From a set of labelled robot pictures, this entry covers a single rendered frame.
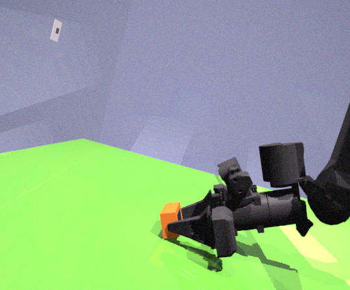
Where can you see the orange block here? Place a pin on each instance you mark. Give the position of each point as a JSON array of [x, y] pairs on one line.
[[171, 212]]

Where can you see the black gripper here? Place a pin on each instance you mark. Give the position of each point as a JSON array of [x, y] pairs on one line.
[[211, 221]]

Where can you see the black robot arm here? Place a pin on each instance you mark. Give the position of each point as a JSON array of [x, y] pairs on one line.
[[283, 166]]

